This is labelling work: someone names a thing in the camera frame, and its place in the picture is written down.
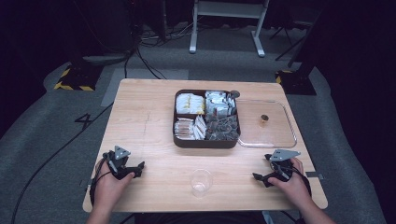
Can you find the clear plastic box lid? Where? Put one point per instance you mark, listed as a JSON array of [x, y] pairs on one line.
[[267, 133]]

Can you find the person's right hand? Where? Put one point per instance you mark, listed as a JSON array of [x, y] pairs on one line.
[[293, 189]]

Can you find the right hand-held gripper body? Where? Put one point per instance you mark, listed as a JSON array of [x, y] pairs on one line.
[[282, 165]]

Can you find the brown compartment box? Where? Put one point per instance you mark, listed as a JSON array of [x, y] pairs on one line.
[[205, 143]]

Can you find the person's dark clothing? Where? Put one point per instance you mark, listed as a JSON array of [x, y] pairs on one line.
[[199, 218]]

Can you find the clear plastic cup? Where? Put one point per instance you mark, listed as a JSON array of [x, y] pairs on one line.
[[201, 183]]

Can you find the person's left hand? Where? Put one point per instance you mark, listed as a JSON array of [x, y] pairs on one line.
[[109, 188]]

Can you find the dark round capsule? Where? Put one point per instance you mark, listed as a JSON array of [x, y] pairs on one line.
[[234, 93]]

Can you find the pile of clear white sachets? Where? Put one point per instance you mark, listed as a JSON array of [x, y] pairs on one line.
[[189, 128]]

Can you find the pile of dark grey packets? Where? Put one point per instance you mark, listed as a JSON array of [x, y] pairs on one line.
[[222, 128]]

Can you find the white metal table frame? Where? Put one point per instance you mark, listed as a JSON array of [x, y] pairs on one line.
[[229, 9]]

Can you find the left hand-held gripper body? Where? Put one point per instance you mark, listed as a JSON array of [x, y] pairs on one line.
[[120, 161]]

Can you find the black stand base striped tape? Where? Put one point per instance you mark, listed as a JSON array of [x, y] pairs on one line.
[[295, 82], [79, 79]]

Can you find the pile of white yellow packets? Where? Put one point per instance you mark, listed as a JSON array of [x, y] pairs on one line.
[[190, 103]]

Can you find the grey tape strip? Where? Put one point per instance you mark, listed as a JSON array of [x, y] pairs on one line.
[[314, 175]]

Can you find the pile of silver packets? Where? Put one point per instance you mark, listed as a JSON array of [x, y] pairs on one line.
[[218, 104]]

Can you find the black tripod legs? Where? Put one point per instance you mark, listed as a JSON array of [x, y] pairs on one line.
[[289, 40]]

